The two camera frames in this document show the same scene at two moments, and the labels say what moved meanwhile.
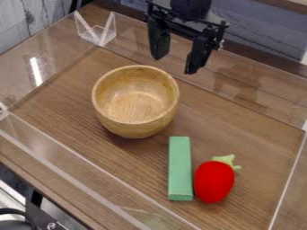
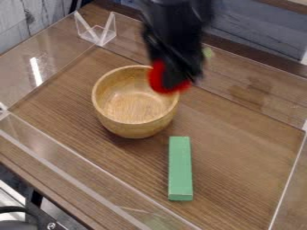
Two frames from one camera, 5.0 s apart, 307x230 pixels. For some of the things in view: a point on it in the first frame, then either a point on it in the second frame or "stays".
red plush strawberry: (214, 179) -> (156, 76)
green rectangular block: (181, 170) stays
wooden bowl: (135, 100) stays
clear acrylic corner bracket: (98, 35) stays
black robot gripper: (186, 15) -> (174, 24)
